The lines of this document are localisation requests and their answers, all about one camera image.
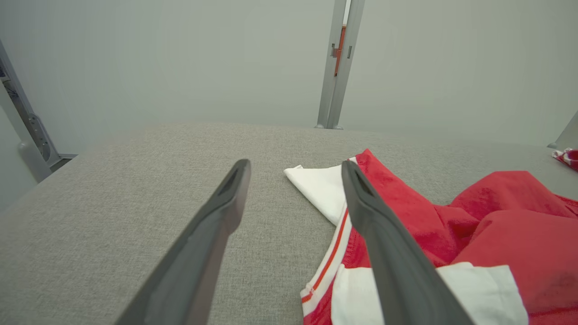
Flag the grey slanted partition post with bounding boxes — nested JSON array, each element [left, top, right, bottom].
[[547, 110, 578, 151]]

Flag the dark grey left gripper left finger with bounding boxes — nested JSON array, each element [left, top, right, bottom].
[[115, 158, 252, 325]]

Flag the grey post with socket strip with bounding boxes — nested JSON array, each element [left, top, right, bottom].
[[0, 40, 79, 184]]

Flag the red white basketball jersey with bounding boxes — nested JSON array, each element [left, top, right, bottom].
[[284, 149, 578, 325]]

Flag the grey double partition post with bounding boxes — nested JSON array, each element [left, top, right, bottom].
[[315, 0, 366, 130]]

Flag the red white-trimmed basketball shorts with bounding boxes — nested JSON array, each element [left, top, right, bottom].
[[552, 148, 578, 172]]

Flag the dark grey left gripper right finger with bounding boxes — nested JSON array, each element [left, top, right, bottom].
[[341, 159, 475, 325]]

